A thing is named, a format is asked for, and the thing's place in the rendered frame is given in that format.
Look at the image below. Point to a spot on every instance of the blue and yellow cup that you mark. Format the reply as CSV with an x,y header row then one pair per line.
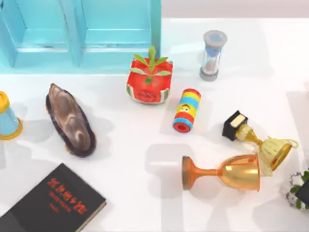
x,y
7,118

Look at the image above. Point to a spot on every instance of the gold trophy with black base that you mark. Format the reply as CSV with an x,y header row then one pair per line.
x,y
263,142

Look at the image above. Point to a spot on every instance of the grey hourglass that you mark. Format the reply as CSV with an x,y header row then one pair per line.
x,y
212,55

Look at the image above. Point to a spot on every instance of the red watermelon plant pot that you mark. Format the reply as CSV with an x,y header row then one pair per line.
x,y
147,84

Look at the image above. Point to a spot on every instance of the copper gold goblet trophy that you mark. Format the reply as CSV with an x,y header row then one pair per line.
x,y
231,172

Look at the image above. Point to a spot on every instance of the black book with red lettering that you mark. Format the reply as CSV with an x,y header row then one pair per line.
x,y
53,203

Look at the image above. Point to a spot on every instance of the striped colourful cylinder toy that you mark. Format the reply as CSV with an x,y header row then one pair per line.
x,y
187,111

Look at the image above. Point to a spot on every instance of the light blue rack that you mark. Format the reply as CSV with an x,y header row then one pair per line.
x,y
116,36

